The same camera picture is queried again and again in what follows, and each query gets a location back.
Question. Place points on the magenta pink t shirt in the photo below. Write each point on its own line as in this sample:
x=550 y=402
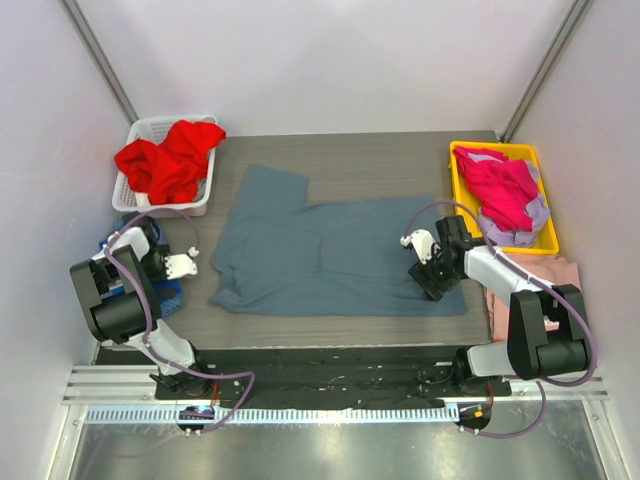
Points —
x=503 y=187

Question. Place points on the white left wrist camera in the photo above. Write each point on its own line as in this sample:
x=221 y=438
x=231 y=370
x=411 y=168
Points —
x=179 y=266

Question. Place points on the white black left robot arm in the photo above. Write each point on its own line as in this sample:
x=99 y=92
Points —
x=128 y=286

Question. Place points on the white slotted cable duct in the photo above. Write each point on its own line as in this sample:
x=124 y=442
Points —
x=191 y=415

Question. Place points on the blue patterned cloth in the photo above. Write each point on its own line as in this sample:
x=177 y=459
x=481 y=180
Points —
x=169 y=292

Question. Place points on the yellow plastic tray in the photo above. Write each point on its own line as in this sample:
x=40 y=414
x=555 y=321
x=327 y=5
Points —
x=547 y=243

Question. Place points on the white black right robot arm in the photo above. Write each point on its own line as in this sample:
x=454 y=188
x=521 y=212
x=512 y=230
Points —
x=546 y=322

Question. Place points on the red t shirt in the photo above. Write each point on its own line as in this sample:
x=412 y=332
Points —
x=169 y=172

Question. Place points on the left aluminium corner post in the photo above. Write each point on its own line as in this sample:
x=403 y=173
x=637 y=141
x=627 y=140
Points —
x=79 y=22

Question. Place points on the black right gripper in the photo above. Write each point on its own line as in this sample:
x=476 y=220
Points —
x=426 y=279

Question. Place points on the light pink folded t shirt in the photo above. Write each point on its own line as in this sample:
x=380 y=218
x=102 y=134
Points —
x=555 y=269

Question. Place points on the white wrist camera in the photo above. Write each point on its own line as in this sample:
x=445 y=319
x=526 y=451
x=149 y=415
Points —
x=423 y=243
x=179 y=266

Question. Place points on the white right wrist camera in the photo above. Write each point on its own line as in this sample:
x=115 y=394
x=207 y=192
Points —
x=423 y=243

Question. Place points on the aluminium corner post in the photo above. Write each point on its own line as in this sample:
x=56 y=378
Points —
x=573 y=18
x=79 y=22

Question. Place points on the right aluminium corner post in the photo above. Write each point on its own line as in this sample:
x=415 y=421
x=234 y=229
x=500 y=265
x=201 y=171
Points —
x=573 y=18

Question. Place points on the white perforated plastic basket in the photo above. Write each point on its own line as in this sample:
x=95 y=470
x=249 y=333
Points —
x=155 y=129

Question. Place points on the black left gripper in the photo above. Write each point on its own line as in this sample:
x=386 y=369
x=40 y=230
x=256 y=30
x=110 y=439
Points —
x=163 y=291

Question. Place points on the aluminium front frame rail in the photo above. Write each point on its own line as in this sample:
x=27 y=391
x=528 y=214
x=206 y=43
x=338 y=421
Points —
x=121 y=384

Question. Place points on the lavender purple t shirt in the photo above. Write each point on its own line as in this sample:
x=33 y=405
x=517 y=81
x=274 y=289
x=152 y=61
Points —
x=536 y=209

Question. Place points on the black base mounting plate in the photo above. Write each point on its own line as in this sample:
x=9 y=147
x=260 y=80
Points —
x=352 y=378

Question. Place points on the grey-blue t shirt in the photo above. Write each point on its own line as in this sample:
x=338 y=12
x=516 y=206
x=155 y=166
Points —
x=280 y=255

